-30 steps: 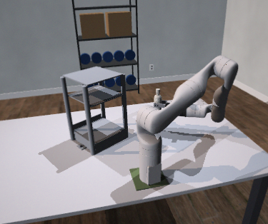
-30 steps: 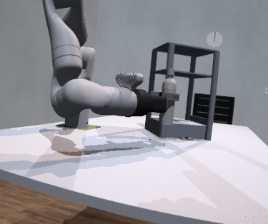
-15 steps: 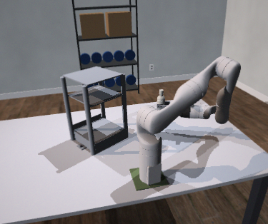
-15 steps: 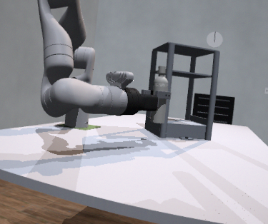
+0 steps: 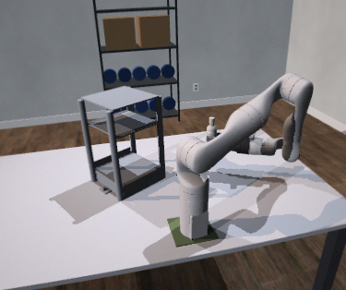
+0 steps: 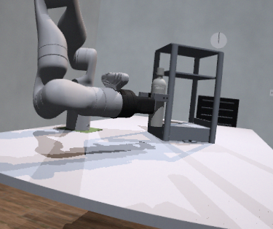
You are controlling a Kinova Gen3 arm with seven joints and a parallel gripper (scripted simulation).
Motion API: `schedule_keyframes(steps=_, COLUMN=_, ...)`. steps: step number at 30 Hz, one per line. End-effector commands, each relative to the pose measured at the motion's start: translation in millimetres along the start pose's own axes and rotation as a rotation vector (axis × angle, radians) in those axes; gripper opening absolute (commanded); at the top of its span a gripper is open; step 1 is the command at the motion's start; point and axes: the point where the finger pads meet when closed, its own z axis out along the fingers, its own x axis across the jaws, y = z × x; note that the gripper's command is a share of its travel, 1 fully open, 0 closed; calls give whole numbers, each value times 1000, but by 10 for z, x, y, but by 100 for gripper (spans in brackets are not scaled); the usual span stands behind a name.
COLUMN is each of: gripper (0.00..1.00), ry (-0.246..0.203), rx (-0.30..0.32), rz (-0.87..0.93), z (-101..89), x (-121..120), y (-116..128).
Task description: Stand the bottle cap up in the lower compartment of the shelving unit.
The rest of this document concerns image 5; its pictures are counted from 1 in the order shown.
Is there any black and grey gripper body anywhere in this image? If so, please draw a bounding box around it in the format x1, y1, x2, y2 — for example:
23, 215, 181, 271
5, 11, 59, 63
231, 133, 262, 155

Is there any dark grey shelving unit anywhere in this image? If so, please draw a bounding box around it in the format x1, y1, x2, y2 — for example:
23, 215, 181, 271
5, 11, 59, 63
78, 86, 166, 201

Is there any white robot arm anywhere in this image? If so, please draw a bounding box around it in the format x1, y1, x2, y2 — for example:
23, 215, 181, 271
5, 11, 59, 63
176, 73, 314, 240

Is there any grey bottle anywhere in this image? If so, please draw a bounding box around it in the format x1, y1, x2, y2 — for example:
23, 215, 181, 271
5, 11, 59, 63
207, 117, 217, 137

